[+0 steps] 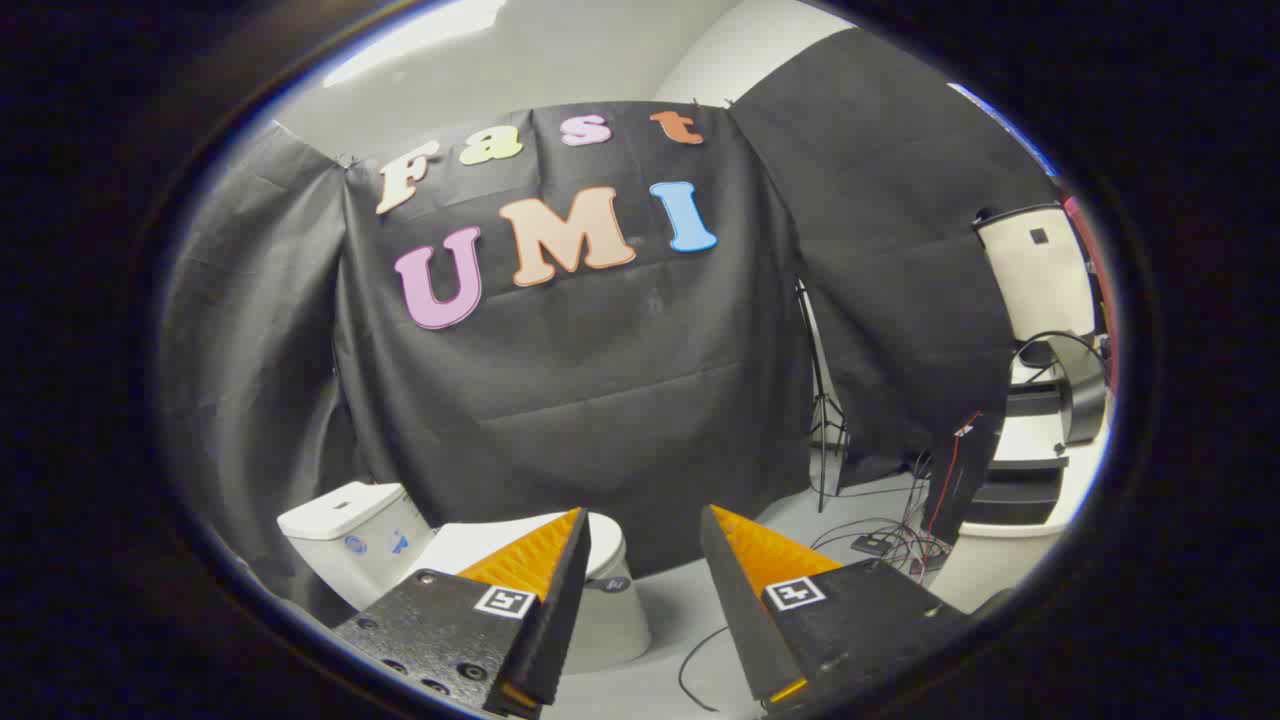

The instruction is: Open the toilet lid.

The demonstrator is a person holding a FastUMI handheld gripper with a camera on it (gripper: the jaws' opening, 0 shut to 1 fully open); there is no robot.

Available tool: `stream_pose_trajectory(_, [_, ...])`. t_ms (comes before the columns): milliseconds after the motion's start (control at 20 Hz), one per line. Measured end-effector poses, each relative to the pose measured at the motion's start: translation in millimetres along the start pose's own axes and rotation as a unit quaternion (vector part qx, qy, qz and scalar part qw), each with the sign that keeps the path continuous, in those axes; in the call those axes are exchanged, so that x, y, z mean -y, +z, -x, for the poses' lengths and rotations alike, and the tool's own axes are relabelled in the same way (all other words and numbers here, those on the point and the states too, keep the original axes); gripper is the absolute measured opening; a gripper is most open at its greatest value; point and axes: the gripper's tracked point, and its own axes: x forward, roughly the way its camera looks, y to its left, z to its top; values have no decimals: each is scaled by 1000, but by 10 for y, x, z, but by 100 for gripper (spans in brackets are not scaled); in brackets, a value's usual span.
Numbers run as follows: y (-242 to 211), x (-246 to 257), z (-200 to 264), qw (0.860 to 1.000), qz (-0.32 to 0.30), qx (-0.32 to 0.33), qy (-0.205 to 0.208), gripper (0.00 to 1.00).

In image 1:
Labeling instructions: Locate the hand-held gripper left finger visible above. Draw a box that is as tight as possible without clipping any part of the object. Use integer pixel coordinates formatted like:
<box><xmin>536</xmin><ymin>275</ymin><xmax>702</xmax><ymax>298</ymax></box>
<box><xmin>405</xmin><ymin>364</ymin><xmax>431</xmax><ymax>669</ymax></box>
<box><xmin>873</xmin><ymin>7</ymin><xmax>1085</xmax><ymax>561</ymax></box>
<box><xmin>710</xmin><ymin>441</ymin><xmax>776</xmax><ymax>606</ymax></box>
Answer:
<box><xmin>333</xmin><ymin>507</ymin><xmax>592</xmax><ymax>720</ymax></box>

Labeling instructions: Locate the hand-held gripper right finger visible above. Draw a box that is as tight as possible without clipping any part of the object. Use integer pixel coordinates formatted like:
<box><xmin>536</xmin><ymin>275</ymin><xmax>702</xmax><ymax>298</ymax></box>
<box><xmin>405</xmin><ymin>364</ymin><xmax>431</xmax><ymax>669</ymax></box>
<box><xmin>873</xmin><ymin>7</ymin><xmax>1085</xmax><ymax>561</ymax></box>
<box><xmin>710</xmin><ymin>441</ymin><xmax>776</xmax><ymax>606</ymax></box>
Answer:
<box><xmin>698</xmin><ymin>504</ymin><xmax>973</xmax><ymax>716</ymax></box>

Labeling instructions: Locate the white toilet lid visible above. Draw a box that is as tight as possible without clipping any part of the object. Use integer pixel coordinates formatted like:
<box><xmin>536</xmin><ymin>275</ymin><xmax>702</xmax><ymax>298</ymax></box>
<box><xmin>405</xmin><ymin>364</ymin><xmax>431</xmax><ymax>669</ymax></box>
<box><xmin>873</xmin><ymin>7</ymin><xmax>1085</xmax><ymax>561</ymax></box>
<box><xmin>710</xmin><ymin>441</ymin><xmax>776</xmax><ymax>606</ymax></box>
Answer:
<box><xmin>415</xmin><ymin>512</ymin><xmax>628</xmax><ymax>583</ymax></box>

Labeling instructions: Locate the white toilet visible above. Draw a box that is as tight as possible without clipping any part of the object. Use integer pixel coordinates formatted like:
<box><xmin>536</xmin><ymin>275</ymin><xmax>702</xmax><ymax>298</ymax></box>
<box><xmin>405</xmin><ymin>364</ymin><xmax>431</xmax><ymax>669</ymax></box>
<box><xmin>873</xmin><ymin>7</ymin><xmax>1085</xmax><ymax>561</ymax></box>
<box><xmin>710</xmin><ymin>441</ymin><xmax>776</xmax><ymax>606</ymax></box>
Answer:
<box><xmin>277</xmin><ymin>481</ymin><xmax>653</xmax><ymax>675</ymax></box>

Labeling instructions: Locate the black tripod stand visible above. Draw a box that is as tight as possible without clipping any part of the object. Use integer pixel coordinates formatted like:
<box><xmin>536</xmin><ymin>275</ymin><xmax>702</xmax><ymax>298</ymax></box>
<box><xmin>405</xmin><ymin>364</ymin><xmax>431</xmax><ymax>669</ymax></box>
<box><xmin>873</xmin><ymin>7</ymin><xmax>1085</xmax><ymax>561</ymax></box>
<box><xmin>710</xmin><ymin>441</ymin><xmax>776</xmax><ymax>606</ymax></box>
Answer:
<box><xmin>795</xmin><ymin>282</ymin><xmax>851</xmax><ymax>513</ymax></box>

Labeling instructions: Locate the black backdrop cloth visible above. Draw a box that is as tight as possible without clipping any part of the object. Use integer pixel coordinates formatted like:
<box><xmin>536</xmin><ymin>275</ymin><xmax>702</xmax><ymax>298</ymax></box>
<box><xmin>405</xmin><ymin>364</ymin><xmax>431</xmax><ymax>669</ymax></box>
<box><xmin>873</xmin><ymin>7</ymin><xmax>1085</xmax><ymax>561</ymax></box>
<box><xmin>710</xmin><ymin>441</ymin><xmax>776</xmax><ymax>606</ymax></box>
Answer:
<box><xmin>158</xmin><ymin>25</ymin><xmax>1063</xmax><ymax>621</ymax></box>

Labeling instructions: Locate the white shelf unit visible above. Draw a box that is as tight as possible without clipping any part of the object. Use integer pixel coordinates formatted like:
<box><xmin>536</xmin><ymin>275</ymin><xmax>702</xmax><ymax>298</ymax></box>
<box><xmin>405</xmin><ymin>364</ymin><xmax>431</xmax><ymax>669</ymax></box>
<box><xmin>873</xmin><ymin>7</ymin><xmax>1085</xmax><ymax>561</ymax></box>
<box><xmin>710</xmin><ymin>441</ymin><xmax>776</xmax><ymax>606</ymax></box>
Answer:
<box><xmin>930</xmin><ymin>340</ymin><xmax>1113</xmax><ymax>613</ymax></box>

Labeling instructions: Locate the black curved object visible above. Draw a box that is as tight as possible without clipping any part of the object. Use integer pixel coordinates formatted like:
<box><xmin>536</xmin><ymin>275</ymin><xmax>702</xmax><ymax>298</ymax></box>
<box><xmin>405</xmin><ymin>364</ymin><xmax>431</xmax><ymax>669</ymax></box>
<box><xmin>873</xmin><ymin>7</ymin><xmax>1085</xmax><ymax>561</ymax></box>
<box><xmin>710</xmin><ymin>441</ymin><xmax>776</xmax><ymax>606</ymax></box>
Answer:
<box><xmin>1012</xmin><ymin>330</ymin><xmax>1109</xmax><ymax>447</ymax></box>

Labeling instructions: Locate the black floor cable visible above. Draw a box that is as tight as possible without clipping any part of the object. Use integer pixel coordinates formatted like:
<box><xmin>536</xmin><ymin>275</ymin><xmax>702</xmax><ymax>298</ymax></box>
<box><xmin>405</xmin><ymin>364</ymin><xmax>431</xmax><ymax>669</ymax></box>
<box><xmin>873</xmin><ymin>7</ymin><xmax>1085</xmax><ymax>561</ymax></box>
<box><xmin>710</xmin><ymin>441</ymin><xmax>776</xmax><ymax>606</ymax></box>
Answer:
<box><xmin>678</xmin><ymin>625</ymin><xmax>736</xmax><ymax>713</ymax></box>

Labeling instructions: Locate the tangle of floor cables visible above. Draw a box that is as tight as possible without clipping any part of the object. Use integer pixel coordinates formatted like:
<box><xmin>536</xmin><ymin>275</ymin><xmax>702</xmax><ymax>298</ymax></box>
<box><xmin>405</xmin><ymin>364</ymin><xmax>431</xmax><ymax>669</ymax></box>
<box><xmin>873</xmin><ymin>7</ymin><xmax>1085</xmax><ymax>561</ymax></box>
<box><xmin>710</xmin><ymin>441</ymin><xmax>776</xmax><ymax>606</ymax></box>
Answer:
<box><xmin>810</xmin><ymin>448</ymin><xmax>953</xmax><ymax>583</ymax></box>

